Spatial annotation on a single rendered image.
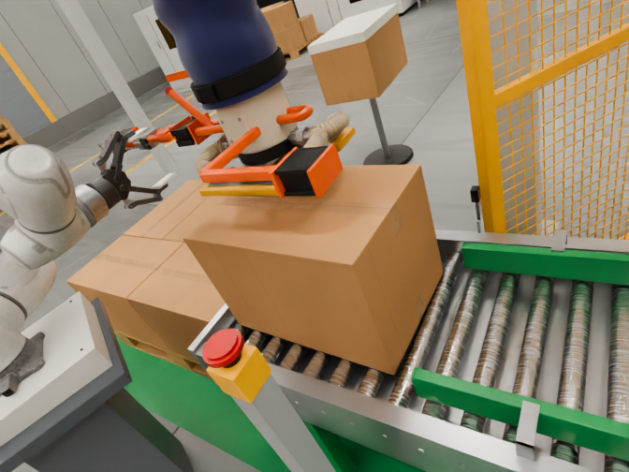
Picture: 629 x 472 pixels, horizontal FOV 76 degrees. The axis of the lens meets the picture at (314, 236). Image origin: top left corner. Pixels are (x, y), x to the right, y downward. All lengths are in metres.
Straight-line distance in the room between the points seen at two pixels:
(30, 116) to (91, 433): 10.06
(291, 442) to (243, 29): 0.82
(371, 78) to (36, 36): 9.85
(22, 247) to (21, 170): 0.20
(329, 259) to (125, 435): 0.99
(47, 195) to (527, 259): 1.15
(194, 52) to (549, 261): 1.03
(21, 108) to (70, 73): 1.47
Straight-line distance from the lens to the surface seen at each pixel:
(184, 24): 0.93
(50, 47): 11.83
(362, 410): 1.05
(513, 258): 1.28
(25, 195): 0.84
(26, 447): 1.37
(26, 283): 1.47
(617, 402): 1.10
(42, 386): 1.35
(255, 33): 0.94
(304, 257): 0.92
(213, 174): 0.81
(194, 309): 1.68
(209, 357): 0.68
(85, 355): 1.31
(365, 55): 2.68
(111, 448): 1.62
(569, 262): 1.26
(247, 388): 0.71
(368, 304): 0.93
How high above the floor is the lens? 1.48
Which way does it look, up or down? 33 degrees down
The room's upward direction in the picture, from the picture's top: 23 degrees counter-clockwise
